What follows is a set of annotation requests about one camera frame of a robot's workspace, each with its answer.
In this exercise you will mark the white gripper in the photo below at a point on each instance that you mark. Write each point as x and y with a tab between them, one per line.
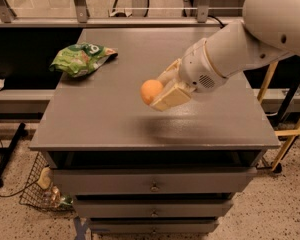
199	68

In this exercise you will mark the orange fruit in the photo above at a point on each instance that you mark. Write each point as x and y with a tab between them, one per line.
149	90

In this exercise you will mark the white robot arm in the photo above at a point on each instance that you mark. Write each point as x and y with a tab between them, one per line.
268	31

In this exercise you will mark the green rice chip bag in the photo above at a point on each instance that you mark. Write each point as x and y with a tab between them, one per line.
82	59

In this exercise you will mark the grey drawer cabinet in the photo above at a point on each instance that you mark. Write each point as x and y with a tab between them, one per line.
101	123

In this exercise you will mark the top grey drawer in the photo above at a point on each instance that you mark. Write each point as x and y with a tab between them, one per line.
136	182

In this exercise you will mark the grey drawer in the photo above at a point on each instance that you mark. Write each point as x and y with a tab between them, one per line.
148	227
152	208
136	182

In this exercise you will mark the middle grey drawer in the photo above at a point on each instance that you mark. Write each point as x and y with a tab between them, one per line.
152	208

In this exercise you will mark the bottom grey drawer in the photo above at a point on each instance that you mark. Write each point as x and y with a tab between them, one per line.
148	227

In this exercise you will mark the black floor stand bar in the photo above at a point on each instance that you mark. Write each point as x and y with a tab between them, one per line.
6	152

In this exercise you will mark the yellow wooden easel frame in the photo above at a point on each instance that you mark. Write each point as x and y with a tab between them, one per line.
289	135

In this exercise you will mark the wire mesh basket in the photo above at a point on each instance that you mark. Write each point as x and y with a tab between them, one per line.
40	192

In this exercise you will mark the metal rail with brackets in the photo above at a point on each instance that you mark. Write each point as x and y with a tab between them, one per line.
116	13

